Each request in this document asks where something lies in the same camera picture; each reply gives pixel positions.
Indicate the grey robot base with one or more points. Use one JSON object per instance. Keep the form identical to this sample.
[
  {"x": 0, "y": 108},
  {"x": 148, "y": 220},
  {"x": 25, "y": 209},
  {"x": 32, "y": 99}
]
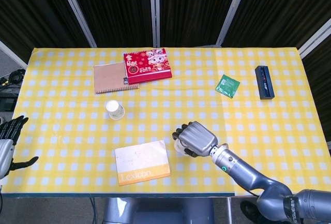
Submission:
[{"x": 119, "y": 211}]

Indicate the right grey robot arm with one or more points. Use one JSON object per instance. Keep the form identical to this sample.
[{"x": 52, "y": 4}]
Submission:
[{"x": 245, "y": 171}]

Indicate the black ribbed partition panel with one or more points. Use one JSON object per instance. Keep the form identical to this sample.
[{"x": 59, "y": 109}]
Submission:
[
  {"x": 116, "y": 9},
  {"x": 194, "y": 9},
  {"x": 284, "y": 9},
  {"x": 320, "y": 84},
  {"x": 31, "y": 14}
]

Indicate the black equipment box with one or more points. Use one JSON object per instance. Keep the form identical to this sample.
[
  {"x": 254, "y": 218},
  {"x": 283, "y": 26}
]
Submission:
[{"x": 6, "y": 102}]

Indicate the brown spiral notebook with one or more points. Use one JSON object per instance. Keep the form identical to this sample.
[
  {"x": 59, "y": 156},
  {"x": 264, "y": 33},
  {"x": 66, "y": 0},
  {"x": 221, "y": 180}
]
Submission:
[{"x": 108, "y": 79}]

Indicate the white partition frame post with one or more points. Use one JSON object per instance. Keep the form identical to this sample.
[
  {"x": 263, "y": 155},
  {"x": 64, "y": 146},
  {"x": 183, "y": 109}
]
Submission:
[
  {"x": 155, "y": 12},
  {"x": 232, "y": 12},
  {"x": 316, "y": 39},
  {"x": 76, "y": 12},
  {"x": 13, "y": 54}
]

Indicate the green foil packet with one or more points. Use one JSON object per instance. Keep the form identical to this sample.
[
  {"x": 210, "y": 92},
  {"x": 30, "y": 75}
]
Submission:
[{"x": 227, "y": 85}]

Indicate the yellow white checked tablecloth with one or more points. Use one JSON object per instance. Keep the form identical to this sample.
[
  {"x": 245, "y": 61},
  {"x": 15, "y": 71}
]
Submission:
[{"x": 77, "y": 136}]

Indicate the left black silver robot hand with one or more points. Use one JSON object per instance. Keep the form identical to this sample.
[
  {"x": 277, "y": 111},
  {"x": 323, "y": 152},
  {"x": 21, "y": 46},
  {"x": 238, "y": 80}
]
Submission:
[{"x": 6, "y": 154}]

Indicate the dark blue pen box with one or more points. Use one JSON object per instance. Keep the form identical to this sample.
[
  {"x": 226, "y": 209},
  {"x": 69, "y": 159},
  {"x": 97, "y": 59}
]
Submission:
[{"x": 264, "y": 81}]

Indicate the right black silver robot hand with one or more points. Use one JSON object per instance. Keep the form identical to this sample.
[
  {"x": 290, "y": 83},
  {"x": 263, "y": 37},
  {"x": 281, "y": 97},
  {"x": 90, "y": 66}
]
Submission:
[{"x": 197, "y": 138}]

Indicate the red desk calendar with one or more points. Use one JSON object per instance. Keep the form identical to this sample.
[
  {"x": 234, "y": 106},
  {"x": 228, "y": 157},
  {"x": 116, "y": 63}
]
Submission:
[{"x": 147, "y": 66}]

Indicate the white paper cup with line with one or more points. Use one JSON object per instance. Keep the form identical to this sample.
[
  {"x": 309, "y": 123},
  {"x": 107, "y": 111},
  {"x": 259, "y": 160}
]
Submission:
[{"x": 178, "y": 147}]

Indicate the black shoe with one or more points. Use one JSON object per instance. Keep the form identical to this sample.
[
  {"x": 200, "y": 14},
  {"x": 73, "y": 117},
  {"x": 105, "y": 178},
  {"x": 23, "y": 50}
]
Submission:
[{"x": 248, "y": 208}]

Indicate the white orange Lexicon book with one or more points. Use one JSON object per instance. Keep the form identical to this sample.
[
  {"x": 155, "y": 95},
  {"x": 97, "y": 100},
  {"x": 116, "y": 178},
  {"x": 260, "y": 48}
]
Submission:
[{"x": 142, "y": 162}]

